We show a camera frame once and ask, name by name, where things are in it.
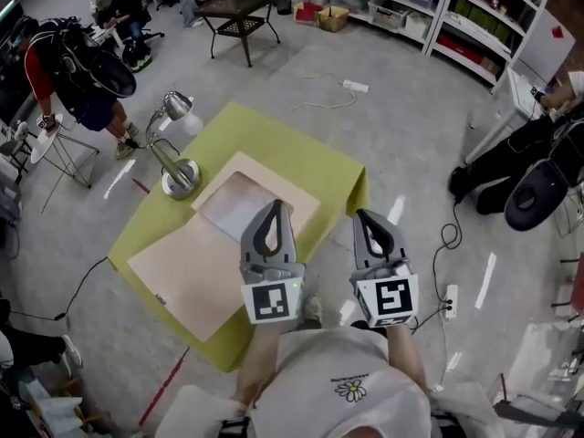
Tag black floor cable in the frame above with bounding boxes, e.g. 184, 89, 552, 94
410, 196, 464, 332
7, 255, 111, 322

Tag red open box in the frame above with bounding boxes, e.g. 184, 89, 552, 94
292, 1, 324, 27

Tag glossy sheet in folder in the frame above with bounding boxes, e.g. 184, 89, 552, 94
199, 170, 294, 246

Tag white desk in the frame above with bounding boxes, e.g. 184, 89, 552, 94
464, 66, 549, 165

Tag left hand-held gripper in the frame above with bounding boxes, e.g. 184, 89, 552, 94
239, 199, 307, 326

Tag person's white daisy shirt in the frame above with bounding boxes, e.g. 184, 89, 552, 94
154, 325, 508, 438

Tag black metal glass table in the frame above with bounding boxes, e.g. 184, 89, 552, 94
194, 0, 283, 69

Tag row of clear storage bins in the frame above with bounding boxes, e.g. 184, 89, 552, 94
296, 0, 442, 31

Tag silver desk lamp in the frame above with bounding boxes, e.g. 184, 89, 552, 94
145, 90, 202, 201

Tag white power strip with cable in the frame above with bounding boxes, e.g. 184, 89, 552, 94
290, 72, 370, 112

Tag person's right forearm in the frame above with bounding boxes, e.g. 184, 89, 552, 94
385, 322, 433, 395

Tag white round side table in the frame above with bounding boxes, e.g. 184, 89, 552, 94
28, 112, 101, 190

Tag row of green boxes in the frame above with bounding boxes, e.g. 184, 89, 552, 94
450, 0, 513, 41

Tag person's left forearm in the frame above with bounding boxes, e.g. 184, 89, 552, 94
231, 319, 283, 408

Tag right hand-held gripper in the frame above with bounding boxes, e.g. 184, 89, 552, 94
349, 208, 421, 330

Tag white shelf unit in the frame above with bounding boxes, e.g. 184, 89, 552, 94
283, 0, 557, 94

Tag red flat box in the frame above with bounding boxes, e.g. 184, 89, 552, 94
434, 33, 485, 67

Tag white panel board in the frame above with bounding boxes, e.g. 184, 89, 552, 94
511, 6, 578, 87

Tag green low table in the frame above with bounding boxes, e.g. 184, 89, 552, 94
107, 100, 370, 373

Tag person's grey shoe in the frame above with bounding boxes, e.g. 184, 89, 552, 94
299, 294, 324, 330

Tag beige paper folder item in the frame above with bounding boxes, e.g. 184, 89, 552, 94
126, 151, 321, 344

